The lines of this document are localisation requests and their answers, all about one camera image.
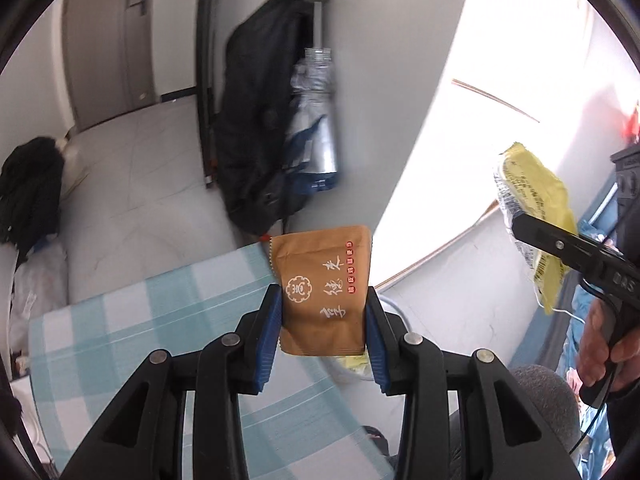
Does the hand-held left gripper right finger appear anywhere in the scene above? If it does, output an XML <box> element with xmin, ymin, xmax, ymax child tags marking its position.
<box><xmin>365</xmin><ymin>286</ymin><xmax>581</xmax><ymax>480</ymax></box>

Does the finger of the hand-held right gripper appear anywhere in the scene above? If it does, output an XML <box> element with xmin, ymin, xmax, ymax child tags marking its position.
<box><xmin>510</xmin><ymin>212</ymin><xmax>586</xmax><ymax>268</ymax></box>

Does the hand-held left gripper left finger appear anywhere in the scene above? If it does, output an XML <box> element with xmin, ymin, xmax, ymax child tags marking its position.
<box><xmin>60</xmin><ymin>284</ymin><xmax>283</xmax><ymax>480</ymax></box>

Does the yellow and grey wrapper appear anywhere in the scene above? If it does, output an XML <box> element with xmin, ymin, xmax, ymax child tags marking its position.
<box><xmin>492</xmin><ymin>142</ymin><xmax>581</xmax><ymax>316</ymax></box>

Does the brown paper packet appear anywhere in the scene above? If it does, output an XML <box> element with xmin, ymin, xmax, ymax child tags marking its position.
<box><xmin>269</xmin><ymin>225</ymin><xmax>373</xmax><ymax>357</ymax></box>

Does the person's right hand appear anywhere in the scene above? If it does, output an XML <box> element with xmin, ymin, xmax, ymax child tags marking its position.
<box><xmin>577</xmin><ymin>302</ymin><xmax>640</xmax><ymax>393</ymax></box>

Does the blue checked tablecloth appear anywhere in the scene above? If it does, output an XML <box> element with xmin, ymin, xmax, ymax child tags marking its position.
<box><xmin>27</xmin><ymin>242</ymin><xmax>401</xmax><ymax>480</ymax></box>

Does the black backpack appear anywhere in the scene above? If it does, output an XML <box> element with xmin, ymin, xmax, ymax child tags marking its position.
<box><xmin>212</xmin><ymin>0</ymin><xmax>321</xmax><ymax>236</ymax></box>

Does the silver folded umbrella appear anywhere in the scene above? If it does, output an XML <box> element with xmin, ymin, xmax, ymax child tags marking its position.
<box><xmin>282</xmin><ymin>0</ymin><xmax>340</xmax><ymax>196</ymax></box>

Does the grey parcel bag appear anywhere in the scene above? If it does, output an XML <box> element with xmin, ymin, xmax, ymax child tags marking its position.
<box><xmin>10</xmin><ymin>245</ymin><xmax>68</xmax><ymax>351</ymax></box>

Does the beige pillow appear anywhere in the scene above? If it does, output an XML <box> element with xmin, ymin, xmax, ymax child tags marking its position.
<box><xmin>57</xmin><ymin>132</ymin><xmax>91</xmax><ymax>196</ymax></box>

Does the black jacket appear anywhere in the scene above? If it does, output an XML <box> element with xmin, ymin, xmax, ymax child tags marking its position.
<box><xmin>0</xmin><ymin>136</ymin><xmax>66</xmax><ymax>261</ymax></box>

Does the grey door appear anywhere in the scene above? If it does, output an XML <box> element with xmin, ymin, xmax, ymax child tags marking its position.
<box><xmin>62</xmin><ymin>0</ymin><xmax>156</xmax><ymax>131</ymax></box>

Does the black door frame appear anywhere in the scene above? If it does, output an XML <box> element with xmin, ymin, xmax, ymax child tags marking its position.
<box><xmin>192</xmin><ymin>0</ymin><xmax>221</xmax><ymax>191</ymax></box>

